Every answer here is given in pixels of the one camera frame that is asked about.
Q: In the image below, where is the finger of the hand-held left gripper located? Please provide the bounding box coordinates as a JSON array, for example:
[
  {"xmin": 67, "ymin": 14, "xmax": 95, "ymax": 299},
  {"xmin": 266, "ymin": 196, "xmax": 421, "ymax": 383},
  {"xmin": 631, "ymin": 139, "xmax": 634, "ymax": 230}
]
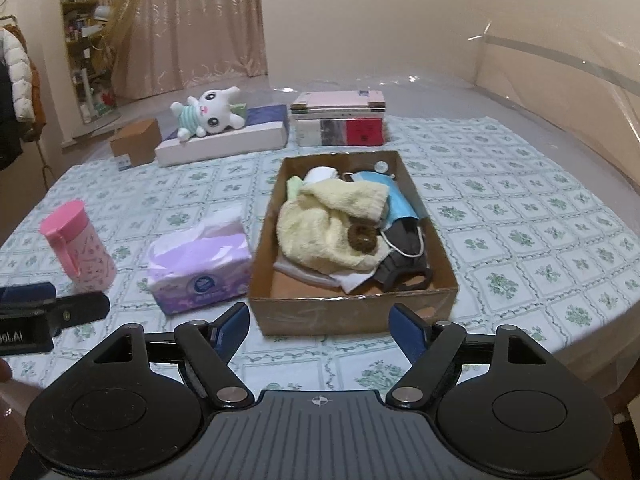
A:
[
  {"xmin": 0, "ymin": 281, "xmax": 57, "ymax": 305},
  {"xmin": 47, "ymin": 291, "xmax": 111, "ymax": 333}
]

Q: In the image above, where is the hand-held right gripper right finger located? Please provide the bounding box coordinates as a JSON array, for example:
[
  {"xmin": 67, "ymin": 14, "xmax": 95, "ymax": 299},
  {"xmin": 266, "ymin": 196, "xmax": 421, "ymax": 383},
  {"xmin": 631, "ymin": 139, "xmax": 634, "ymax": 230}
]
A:
[{"xmin": 385, "ymin": 303, "xmax": 552, "ymax": 409}]

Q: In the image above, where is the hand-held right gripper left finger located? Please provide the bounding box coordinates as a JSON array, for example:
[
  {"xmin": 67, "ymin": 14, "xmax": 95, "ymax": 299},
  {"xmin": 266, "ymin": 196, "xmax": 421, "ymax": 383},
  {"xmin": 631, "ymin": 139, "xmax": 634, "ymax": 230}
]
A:
[{"xmin": 90, "ymin": 303, "xmax": 257, "ymax": 409}]

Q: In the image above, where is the brown hair scrunchie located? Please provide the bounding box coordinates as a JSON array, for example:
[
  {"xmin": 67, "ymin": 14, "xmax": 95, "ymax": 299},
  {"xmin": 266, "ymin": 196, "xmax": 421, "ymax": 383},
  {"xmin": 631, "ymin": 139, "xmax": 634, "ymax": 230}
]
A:
[{"xmin": 347, "ymin": 222, "xmax": 383, "ymax": 253}]

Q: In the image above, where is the blue face mask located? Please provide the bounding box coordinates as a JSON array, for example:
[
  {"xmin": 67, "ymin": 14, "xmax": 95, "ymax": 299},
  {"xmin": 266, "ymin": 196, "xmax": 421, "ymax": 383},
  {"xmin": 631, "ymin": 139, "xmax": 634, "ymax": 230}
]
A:
[{"xmin": 350, "ymin": 170, "xmax": 421, "ymax": 233}]

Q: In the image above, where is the cream yellow towel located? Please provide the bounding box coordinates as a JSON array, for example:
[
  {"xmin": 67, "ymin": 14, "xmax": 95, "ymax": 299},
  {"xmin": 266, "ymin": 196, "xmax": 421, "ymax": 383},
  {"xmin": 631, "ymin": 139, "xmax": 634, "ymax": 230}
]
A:
[{"xmin": 276, "ymin": 180, "xmax": 391, "ymax": 273}]

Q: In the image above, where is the pink lidded cup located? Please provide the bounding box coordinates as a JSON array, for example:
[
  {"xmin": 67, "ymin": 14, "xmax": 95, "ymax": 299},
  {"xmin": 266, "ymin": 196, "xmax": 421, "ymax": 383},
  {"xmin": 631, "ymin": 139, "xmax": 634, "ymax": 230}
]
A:
[{"xmin": 40, "ymin": 200, "xmax": 118, "ymax": 292}]

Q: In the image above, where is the purple tissue pack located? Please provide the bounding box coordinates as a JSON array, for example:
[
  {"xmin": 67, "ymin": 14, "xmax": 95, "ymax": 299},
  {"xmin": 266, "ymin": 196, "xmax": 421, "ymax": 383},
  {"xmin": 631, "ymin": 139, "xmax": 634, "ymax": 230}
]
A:
[{"xmin": 146, "ymin": 219, "xmax": 252, "ymax": 316}]

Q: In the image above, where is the green floral tablecloth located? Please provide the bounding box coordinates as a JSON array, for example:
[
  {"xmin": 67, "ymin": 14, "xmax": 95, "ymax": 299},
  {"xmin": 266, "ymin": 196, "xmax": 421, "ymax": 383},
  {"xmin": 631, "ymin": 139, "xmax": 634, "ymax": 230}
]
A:
[{"xmin": 0, "ymin": 116, "xmax": 640, "ymax": 401}]

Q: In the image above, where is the small closed cardboard box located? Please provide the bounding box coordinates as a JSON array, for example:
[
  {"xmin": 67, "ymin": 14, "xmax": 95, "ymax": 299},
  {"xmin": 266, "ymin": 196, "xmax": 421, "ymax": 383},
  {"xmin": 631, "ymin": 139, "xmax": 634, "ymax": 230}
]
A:
[{"xmin": 110, "ymin": 118, "xmax": 162, "ymax": 171}]

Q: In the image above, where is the flat white blue box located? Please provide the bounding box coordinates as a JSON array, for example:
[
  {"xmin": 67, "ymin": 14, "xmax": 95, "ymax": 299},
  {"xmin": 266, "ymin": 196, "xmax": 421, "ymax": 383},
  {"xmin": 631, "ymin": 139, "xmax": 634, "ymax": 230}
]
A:
[{"xmin": 155, "ymin": 105, "xmax": 291, "ymax": 167}]

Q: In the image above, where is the orange brown jacket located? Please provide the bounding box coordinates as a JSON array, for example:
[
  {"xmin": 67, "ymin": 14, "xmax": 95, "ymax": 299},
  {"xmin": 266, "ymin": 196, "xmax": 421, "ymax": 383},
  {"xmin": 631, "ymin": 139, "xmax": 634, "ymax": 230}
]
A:
[{"xmin": 20, "ymin": 25, "xmax": 47, "ymax": 143}]

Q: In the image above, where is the thick red white book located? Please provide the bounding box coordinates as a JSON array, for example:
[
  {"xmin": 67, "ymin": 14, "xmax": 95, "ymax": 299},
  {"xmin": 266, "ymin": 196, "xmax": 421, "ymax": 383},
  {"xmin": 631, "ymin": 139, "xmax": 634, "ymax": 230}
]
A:
[{"xmin": 296, "ymin": 116, "xmax": 386, "ymax": 148}]

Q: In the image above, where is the white plush rabbit toy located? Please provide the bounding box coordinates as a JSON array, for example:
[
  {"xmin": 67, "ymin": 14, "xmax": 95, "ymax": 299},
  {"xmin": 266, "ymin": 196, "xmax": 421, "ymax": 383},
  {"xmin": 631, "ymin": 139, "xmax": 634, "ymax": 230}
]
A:
[{"xmin": 170, "ymin": 86, "xmax": 247, "ymax": 142}]

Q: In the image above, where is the white puffer jacket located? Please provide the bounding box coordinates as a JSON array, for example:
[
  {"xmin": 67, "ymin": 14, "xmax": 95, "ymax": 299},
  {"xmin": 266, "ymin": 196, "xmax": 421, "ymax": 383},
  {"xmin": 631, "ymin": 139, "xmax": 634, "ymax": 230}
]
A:
[{"xmin": 0, "ymin": 27, "xmax": 32, "ymax": 122}]

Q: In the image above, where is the thin white book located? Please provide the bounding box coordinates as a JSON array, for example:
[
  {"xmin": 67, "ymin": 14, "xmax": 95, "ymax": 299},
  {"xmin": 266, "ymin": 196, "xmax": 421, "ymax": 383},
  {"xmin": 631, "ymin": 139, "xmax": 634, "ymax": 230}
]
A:
[{"xmin": 292, "ymin": 107, "xmax": 386, "ymax": 121}]

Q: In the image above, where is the pink cover book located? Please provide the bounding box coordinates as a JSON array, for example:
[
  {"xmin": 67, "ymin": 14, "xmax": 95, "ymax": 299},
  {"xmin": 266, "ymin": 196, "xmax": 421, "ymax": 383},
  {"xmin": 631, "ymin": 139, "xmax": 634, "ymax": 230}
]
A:
[{"xmin": 291, "ymin": 91, "xmax": 387, "ymax": 111}]

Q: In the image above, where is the clear plastic sheet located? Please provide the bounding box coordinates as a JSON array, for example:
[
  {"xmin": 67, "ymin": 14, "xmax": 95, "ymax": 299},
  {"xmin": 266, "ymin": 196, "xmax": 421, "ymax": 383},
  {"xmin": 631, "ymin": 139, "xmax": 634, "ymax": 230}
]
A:
[{"xmin": 467, "ymin": 20, "xmax": 640, "ymax": 171}]

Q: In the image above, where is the beige curtain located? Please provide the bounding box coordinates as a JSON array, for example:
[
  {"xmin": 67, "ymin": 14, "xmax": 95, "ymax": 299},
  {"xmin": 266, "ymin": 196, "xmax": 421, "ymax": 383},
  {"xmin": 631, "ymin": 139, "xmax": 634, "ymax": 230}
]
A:
[{"xmin": 95, "ymin": 0, "xmax": 268, "ymax": 101}]

